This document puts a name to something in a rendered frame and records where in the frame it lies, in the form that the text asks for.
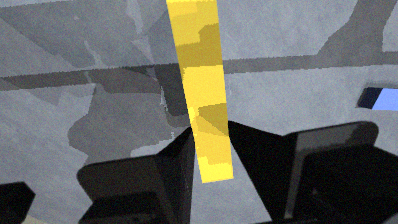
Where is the yellow bar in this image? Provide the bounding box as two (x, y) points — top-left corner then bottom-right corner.
(167, 0), (233, 183)

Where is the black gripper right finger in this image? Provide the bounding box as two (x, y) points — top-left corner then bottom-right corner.
(228, 120), (379, 220)

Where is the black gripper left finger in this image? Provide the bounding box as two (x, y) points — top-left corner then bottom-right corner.
(76, 127), (195, 224)

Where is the blue rectangular block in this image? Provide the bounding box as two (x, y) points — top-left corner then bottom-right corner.
(358, 87), (398, 110)

